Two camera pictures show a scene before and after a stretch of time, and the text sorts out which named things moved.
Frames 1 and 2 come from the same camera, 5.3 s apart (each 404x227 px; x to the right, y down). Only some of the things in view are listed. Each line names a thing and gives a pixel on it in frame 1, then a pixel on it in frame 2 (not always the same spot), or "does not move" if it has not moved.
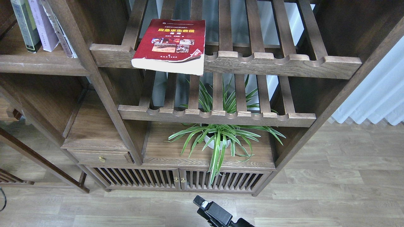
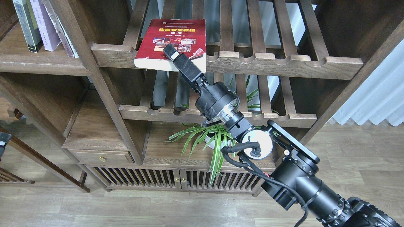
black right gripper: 240,222 to 216,101
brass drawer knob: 102,159 does not move
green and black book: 23,10 does not move
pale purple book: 49,39 does not move
